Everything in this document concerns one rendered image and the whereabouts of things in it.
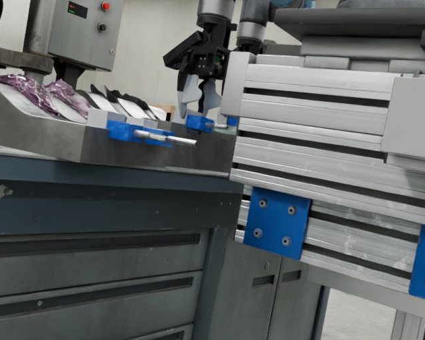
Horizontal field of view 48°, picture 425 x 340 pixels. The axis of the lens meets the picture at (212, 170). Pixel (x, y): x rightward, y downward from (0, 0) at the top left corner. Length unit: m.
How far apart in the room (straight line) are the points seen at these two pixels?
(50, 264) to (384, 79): 0.59
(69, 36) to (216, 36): 0.93
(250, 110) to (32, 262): 0.43
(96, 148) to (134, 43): 9.14
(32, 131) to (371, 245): 0.51
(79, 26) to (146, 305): 1.15
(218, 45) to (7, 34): 8.14
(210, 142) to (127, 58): 8.86
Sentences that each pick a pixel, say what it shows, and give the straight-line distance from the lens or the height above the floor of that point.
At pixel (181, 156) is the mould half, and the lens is 1.01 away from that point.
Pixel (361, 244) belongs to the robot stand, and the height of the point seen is 0.77.
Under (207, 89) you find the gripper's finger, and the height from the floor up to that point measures 0.98.
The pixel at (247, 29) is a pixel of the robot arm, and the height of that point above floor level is 1.18.
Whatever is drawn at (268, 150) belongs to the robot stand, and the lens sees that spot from 0.64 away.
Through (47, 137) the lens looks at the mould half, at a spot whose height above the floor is 0.83.
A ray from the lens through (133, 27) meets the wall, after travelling 9.97.
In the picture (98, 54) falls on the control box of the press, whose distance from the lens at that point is 1.93.
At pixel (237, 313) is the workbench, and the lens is 1.30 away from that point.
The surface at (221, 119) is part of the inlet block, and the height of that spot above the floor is 0.93.
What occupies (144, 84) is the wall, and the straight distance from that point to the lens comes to 9.49.
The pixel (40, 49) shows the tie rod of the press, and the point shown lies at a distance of 1.65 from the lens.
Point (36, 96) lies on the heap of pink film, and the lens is 0.87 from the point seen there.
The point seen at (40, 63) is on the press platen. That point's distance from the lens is 1.62.
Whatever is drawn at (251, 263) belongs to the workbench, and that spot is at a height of 0.57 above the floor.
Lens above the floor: 0.86
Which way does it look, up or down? 3 degrees down
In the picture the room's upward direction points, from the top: 10 degrees clockwise
